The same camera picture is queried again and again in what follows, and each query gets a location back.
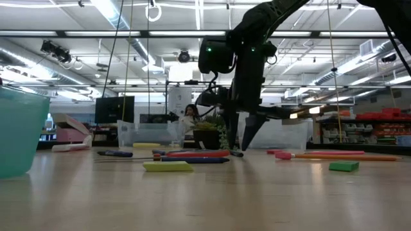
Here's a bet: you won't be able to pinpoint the potted succulent plant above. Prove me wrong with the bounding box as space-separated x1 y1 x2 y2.
191 110 239 151

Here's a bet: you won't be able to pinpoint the person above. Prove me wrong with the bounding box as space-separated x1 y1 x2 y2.
179 103 200 135

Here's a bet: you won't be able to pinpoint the orange pencil with pink eraser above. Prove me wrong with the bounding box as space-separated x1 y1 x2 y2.
274 151 402 162

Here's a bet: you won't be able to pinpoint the yellow pen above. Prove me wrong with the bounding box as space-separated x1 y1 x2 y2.
132 142 161 149

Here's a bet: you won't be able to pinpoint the yellow-green eraser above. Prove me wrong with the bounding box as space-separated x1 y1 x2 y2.
143 160 195 173

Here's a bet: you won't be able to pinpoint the red-handled scissors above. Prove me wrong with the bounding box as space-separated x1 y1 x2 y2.
92 150 231 162

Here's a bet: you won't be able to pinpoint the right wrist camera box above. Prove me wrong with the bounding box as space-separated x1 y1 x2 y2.
198 35 234 75

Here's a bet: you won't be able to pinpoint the clear plastic bin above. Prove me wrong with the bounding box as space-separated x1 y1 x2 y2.
117 120 187 150
239 120 309 151

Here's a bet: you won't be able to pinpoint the black monitor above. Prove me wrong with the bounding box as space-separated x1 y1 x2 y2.
94 96 135 124

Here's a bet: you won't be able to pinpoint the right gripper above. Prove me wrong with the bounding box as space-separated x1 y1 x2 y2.
195 40 292 152

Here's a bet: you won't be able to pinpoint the shelf with red bins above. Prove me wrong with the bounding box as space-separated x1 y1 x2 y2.
316 107 411 146

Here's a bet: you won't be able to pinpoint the white hanging ring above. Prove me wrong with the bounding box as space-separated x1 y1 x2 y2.
144 0 162 22

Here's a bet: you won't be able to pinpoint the black hanging cable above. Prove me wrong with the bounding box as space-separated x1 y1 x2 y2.
101 0 125 98

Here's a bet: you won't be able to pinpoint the teal plastic bin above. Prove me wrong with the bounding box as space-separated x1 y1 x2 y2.
0 85 51 179

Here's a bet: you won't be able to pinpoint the green eraser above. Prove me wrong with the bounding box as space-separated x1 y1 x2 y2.
328 160 360 173

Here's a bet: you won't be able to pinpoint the white machine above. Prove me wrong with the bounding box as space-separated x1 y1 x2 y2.
167 87 193 121

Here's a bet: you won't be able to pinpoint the black aluminium table frame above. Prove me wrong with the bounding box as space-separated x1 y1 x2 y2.
37 140 411 157

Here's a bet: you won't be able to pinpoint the black ceiling camera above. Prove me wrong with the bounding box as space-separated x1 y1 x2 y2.
177 49 191 64
40 39 73 64

